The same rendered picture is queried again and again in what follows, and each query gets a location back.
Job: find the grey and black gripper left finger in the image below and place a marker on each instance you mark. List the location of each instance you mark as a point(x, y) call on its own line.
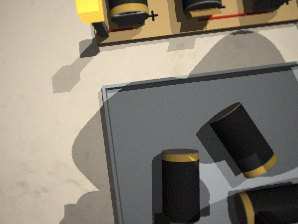
point(160, 218)

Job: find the tan battery board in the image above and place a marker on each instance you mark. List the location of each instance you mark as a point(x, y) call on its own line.
point(166, 19)

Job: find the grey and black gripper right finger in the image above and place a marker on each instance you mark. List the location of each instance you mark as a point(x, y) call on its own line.
point(266, 217)

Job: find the black battery with gold end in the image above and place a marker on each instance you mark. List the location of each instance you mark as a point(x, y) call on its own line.
point(282, 201)
point(256, 2)
point(118, 7)
point(243, 141)
point(180, 185)
point(200, 4)

